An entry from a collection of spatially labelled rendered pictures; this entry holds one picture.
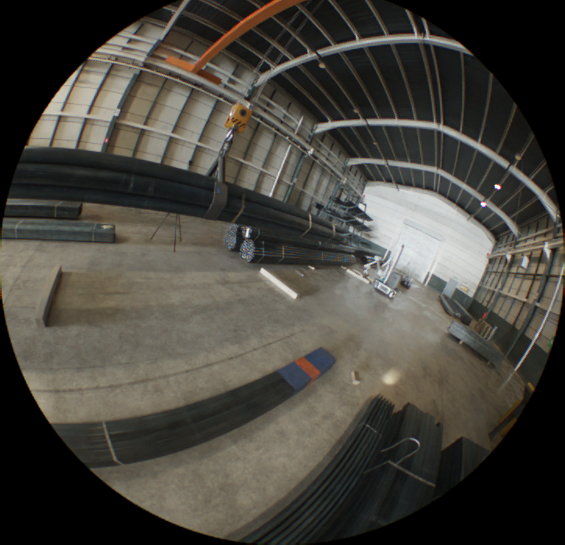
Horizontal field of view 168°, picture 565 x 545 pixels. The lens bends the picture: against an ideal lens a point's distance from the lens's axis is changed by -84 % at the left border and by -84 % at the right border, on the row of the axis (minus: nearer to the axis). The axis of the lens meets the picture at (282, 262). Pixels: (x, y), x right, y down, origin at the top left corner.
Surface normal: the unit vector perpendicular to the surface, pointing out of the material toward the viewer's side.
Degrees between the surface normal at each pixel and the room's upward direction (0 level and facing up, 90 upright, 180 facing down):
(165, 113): 90
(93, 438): 0
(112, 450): 0
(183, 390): 0
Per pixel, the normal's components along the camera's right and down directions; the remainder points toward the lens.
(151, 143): 0.67, 0.45
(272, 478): 0.35, -0.89
